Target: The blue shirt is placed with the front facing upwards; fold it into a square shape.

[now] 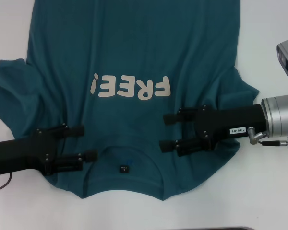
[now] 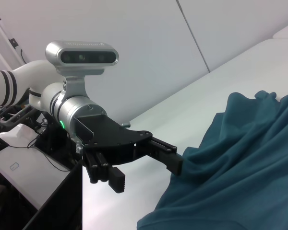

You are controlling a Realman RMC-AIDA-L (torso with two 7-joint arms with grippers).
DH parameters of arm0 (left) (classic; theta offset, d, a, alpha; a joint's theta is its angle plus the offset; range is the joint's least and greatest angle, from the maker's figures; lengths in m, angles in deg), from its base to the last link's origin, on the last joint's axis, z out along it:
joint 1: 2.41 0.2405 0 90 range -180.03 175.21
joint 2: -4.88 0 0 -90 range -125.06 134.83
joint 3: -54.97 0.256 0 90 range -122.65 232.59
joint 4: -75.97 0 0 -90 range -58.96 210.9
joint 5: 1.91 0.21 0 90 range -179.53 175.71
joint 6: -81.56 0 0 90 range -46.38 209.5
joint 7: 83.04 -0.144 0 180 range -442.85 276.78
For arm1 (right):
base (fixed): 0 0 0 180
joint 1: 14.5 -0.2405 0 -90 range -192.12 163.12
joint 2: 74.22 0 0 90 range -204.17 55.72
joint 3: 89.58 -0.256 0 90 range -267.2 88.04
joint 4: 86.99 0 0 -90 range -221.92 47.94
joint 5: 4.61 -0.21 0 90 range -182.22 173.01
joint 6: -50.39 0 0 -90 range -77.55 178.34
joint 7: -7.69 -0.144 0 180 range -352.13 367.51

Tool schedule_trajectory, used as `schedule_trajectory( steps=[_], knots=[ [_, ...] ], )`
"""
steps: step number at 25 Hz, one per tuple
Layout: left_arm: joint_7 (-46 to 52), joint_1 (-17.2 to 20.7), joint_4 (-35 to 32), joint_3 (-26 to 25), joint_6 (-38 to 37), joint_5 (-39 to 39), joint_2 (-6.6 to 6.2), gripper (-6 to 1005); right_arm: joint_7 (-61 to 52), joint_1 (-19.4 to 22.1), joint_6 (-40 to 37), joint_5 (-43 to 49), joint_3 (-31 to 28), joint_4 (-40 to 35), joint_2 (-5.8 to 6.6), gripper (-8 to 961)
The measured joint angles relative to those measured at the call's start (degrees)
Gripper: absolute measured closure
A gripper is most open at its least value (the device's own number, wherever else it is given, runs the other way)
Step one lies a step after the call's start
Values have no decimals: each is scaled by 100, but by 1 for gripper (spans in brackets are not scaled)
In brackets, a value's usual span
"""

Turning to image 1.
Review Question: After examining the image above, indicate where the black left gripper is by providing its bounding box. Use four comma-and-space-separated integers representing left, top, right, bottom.
0, 123, 98, 178

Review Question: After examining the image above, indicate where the right cable with metal connector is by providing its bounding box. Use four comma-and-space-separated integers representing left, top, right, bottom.
248, 126, 288, 150

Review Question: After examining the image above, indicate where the teal shirt with FREE print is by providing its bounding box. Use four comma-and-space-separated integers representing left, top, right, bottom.
0, 0, 260, 201

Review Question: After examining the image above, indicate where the dark left arm cable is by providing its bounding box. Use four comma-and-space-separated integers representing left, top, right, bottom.
0, 171, 14, 193

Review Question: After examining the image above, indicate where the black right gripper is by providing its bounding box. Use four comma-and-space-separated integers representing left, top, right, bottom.
159, 104, 267, 158

